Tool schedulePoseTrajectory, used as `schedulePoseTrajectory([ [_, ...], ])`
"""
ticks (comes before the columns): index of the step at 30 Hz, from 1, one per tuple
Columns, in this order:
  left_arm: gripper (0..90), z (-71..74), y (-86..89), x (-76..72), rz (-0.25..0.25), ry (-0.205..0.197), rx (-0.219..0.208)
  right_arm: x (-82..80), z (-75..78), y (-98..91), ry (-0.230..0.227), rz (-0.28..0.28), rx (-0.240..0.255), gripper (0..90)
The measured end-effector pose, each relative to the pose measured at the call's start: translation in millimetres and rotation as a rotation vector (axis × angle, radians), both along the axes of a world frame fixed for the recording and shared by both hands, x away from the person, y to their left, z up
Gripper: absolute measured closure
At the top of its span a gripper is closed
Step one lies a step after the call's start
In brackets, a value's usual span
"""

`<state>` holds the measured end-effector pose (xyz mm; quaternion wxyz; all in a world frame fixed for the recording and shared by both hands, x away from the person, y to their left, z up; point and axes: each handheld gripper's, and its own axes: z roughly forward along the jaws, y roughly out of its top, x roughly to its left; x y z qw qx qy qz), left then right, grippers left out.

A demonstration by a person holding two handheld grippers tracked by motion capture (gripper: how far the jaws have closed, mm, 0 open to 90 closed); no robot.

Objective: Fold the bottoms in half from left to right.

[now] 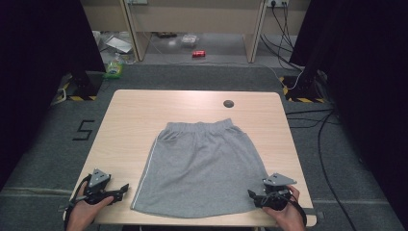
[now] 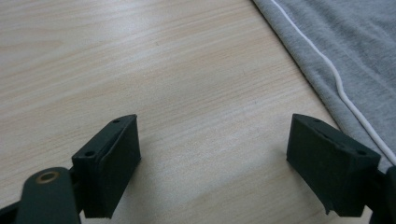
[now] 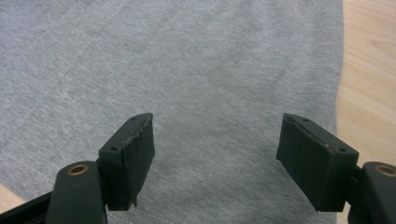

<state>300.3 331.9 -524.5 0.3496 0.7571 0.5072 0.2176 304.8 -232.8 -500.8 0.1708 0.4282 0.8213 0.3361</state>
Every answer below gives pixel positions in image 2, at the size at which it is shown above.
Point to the grey cotton garment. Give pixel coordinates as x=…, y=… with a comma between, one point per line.
x=358, y=46

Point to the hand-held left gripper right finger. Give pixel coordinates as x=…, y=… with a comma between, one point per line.
x=330, y=168

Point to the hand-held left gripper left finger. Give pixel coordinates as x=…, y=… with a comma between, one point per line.
x=106, y=174

